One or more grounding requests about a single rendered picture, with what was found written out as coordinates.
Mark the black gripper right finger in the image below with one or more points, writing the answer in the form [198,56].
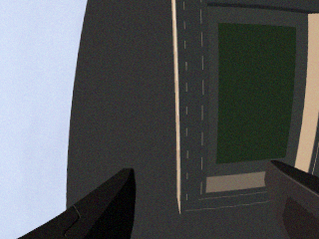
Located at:
[294,197]

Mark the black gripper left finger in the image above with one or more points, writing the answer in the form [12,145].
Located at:
[108,212]

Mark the dark grey wall panel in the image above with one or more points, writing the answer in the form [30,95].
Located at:
[123,115]

